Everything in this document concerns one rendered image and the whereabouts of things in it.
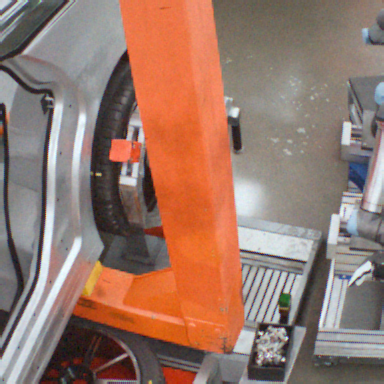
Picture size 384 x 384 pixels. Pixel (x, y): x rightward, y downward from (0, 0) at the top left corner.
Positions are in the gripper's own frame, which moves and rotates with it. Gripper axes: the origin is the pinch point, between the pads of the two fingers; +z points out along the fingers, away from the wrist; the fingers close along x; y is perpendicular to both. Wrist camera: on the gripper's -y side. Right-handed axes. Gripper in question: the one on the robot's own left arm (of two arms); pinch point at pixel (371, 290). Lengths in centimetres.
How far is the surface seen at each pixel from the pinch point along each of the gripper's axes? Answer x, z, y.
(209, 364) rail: 69, -2, 76
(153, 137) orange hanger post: 57, -1, -39
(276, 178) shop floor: 107, -130, 110
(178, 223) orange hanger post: 58, -1, -8
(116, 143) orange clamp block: 100, -31, -2
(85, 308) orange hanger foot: 111, 6, 49
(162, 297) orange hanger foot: 77, -2, 34
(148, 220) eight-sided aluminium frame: 100, -31, 35
